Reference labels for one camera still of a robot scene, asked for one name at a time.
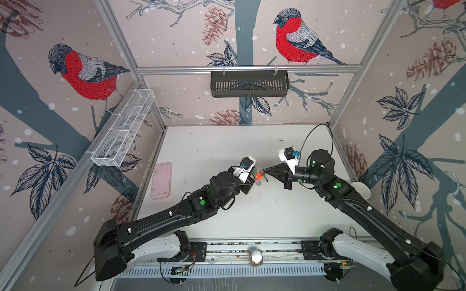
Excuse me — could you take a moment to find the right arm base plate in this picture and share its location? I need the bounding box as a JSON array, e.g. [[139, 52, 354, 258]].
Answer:
[[299, 240, 350, 261]]

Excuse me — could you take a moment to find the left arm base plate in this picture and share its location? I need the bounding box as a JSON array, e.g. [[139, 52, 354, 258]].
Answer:
[[157, 242, 207, 263]]

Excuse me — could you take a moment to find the silver push button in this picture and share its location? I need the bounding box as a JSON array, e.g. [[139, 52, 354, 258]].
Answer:
[[248, 249, 263, 266]]

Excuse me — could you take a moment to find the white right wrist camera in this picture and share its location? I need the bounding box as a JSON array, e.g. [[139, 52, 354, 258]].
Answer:
[[279, 147, 300, 174]]

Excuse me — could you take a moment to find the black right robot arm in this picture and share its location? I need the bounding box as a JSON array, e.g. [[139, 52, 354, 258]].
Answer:
[[263, 147, 446, 291]]

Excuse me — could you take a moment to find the white wire mesh basket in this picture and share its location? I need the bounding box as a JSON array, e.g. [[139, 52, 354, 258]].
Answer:
[[91, 89, 155, 167]]

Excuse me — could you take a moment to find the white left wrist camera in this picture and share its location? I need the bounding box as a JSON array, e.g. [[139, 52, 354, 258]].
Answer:
[[233, 156, 257, 184]]

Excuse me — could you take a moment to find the white mug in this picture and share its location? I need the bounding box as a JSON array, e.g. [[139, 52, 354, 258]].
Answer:
[[351, 181, 371, 200]]

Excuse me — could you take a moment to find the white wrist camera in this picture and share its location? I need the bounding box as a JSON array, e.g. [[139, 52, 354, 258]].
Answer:
[[233, 156, 257, 184], [279, 147, 300, 174]]

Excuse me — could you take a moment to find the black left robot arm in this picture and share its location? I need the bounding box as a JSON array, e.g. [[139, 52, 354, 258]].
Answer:
[[93, 166, 257, 281]]

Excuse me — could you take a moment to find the black hanging basket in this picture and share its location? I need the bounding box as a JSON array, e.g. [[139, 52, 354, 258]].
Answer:
[[211, 70, 290, 98]]

